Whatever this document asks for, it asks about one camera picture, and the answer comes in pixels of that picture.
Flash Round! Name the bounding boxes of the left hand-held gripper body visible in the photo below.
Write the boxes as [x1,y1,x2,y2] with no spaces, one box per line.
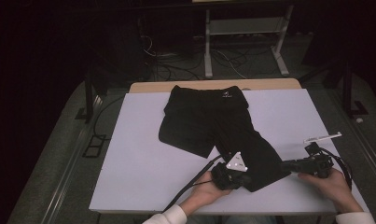
[210,151,253,191]

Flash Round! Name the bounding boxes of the person's right hand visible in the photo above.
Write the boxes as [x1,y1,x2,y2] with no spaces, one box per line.
[297,168,364,215]

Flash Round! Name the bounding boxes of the thin black floor cable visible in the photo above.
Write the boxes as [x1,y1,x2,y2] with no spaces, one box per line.
[92,94,126,142]

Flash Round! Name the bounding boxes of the black metal stand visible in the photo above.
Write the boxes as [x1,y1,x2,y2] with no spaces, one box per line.
[75,60,109,124]
[300,57,369,119]

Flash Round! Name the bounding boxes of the tangle of floor cables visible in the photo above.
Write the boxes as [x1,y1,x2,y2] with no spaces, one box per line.
[140,33,249,82]

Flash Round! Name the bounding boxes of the metal floor rail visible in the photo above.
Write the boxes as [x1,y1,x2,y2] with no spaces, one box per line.
[329,88,376,178]
[40,94,104,224]

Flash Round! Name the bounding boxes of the white metal shelf stand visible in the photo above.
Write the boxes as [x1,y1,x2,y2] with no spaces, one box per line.
[203,4,295,79]

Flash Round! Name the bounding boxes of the left hand-held gripper black cable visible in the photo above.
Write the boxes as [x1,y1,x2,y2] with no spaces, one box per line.
[161,154,224,214]

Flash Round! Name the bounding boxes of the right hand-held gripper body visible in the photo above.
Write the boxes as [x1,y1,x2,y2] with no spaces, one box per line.
[299,132,343,179]

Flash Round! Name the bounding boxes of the right hand-held gripper black cable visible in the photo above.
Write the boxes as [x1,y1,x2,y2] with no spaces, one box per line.
[319,147,354,190]

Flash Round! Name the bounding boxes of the person's left hand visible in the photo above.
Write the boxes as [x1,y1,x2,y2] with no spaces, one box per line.
[179,170,233,217]

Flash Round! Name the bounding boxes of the black shorts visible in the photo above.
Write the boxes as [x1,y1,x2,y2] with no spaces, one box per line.
[158,84,292,193]

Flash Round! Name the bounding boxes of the hand-held gripper black cable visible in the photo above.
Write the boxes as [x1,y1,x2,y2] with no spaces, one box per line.
[319,147,354,190]
[161,154,224,214]

